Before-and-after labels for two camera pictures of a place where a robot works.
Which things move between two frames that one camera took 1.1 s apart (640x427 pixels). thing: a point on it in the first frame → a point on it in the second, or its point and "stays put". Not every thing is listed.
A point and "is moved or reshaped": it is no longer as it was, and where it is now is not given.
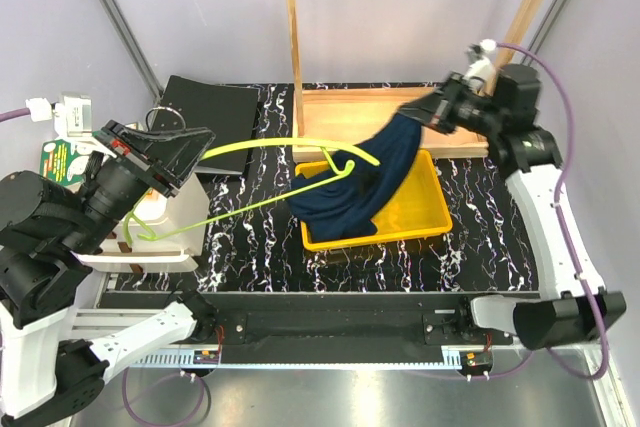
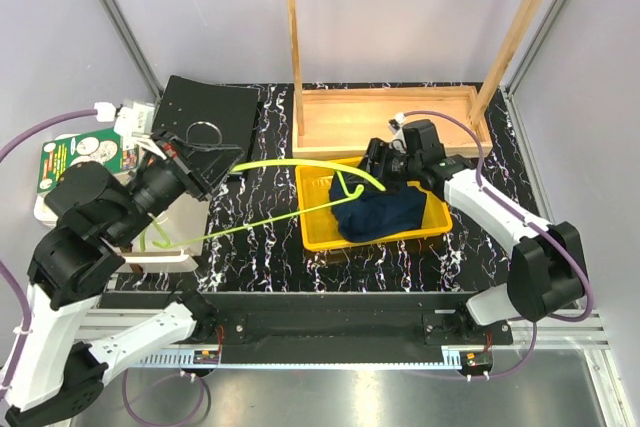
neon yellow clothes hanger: [327, 146] → [334, 167]
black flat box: [226, 110] stays put
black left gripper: [169, 153] → [204, 168]
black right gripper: [433, 110] → [380, 151]
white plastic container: [159, 234] stays put
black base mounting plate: [324, 327] stays put
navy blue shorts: [343, 204] is moved or reshaped
